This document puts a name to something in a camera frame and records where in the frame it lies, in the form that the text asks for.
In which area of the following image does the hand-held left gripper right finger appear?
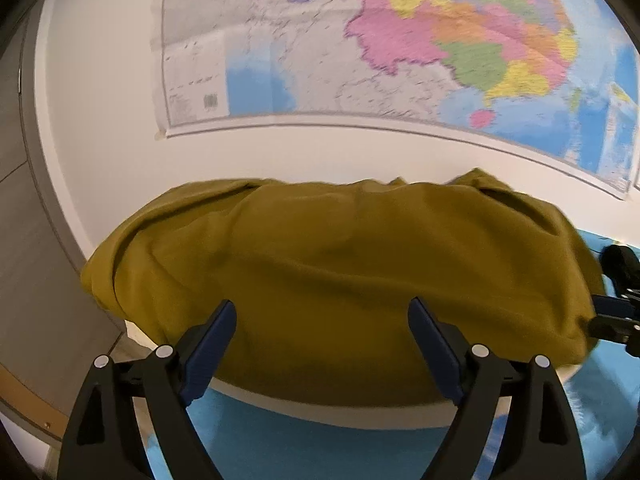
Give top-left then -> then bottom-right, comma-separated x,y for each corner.
407,296 -> 586,480

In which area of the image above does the olive green shirt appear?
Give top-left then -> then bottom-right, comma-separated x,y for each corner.
80,167 -> 608,408

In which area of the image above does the grey wood panel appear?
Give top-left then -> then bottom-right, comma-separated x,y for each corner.
0,5 -> 126,461

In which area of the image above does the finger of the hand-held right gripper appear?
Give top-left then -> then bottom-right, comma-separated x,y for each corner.
588,315 -> 640,345
592,295 -> 640,317

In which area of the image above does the colourful wall map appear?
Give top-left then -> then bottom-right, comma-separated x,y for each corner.
150,0 -> 640,201

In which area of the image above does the black garment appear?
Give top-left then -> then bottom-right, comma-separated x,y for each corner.
599,244 -> 640,291

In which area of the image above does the blue bed sheet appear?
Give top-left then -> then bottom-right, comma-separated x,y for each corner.
142,227 -> 640,480

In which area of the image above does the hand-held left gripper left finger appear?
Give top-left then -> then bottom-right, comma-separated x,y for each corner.
57,300 -> 237,480

